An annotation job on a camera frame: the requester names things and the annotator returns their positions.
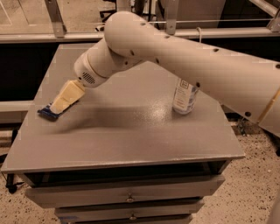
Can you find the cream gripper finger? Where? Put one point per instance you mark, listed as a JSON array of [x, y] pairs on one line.
[[70, 93]]

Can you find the blue rxbar blueberry bar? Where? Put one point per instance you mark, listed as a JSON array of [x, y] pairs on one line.
[[46, 112]]

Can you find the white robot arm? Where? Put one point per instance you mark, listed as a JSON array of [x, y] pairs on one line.
[[248, 85]]

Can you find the black office chair base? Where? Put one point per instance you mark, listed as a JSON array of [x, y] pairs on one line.
[[105, 14]]

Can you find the grey top drawer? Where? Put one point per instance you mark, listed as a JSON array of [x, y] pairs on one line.
[[125, 192]]

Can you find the grey drawer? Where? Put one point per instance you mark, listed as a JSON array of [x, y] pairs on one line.
[[172, 219], [130, 211], [125, 192]]

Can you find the clear plastic water bottle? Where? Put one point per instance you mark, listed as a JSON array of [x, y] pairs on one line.
[[184, 97]]

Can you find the grey middle drawer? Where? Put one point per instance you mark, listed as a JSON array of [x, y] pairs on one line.
[[130, 211]]

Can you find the grey bottom drawer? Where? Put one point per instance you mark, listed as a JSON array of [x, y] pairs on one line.
[[172, 219]]

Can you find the metal window rail frame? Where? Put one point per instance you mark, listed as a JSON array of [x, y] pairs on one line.
[[31, 21]]

